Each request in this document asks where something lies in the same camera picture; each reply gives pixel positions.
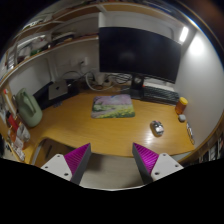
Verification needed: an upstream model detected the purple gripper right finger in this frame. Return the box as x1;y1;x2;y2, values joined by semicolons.
131;142;185;185

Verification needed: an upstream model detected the grey computer mouse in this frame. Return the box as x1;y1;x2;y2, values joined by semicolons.
150;120;164;136

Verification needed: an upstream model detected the black computer monitor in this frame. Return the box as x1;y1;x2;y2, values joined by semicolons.
99;27;181;99

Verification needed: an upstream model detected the white ceiling light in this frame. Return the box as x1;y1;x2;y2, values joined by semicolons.
179;27;189;43

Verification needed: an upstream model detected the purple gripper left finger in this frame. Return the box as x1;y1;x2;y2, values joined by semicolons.
40;142;92;185

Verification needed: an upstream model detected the small white round object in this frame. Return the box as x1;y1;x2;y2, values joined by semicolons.
178;114;186;122

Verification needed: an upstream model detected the orange pill bottle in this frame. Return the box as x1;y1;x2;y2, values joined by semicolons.
175;97;188;114

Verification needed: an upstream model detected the wooden wall shelf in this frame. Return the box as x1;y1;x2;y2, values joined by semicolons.
0;0;99;87

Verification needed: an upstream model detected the landscape print mouse pad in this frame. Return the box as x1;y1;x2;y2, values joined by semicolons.
91;94;135;119

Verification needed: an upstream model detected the silver mini computer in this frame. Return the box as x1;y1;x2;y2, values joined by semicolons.
48;80;68;100

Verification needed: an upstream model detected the green watering can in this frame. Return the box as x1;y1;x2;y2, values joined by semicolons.
16;88;43;128

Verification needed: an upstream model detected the black keyboard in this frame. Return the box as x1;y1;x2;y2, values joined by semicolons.
141;86;179;105

